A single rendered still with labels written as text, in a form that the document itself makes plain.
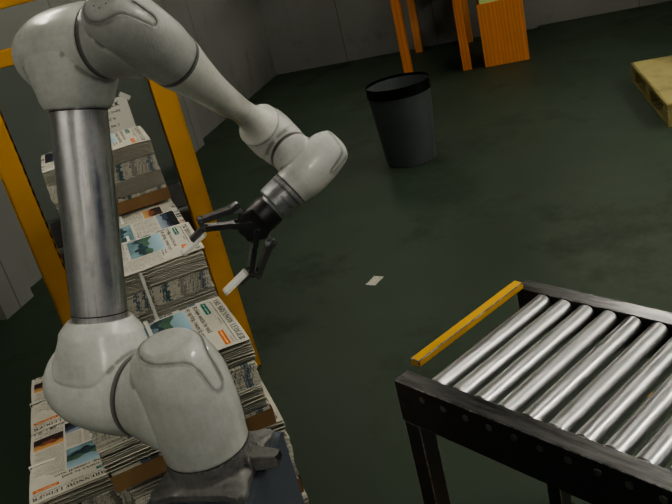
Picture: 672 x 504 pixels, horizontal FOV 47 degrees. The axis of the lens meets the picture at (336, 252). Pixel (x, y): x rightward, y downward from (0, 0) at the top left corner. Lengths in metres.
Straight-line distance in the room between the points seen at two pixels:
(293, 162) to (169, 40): 0.50
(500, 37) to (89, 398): 7.35
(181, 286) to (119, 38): 1.11
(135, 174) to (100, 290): 1.37
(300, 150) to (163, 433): 0.70
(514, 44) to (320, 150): 6.81
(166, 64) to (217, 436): 0.62
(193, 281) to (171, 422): 1.00
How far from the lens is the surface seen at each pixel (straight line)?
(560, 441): 1.66
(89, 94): 1.41
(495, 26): 8.39
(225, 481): 1.39
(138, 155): 2.75
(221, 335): 1.74
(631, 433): 1.68
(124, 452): 1.75
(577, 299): 2.12
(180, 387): 1.29
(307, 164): 1.70
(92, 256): 1.42
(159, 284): 2.26
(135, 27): 1.30
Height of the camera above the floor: 1.85
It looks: 23 degrees down
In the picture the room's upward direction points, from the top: 14 degrees counter-clockwise
